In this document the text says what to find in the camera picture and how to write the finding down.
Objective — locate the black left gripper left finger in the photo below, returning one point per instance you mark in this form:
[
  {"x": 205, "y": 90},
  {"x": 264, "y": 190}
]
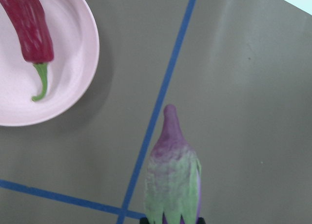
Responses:
[{"x": 143, "y": 220}]

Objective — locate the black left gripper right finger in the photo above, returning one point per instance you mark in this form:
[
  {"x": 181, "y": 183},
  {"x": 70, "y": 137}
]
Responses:
[{"x": 201, "y": 221}]

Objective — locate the red chili pepper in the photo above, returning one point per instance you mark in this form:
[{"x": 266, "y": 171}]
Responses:
[{"x": 29, "y": 21}]

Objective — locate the purple eggplant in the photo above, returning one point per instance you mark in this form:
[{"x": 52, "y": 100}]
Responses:
[{"x": 173, "y": 178}]

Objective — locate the pink plate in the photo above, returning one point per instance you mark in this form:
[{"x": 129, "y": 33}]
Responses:
[{"x": 76, "y": 52}]

